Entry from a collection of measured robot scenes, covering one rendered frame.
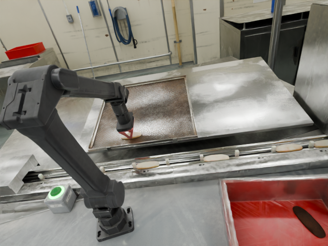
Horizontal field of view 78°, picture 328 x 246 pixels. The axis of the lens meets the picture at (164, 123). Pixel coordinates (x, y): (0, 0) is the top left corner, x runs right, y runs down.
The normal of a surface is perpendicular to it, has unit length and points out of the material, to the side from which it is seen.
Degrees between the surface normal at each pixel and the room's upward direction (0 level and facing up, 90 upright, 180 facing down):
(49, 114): 90
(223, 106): 10
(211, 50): 90
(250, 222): 0
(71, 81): 90
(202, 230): 0
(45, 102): 90
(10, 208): 0
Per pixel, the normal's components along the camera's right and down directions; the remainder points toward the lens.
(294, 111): -0.17, -0.71
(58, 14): 0.00, 0.56
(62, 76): 0.98, -0.11
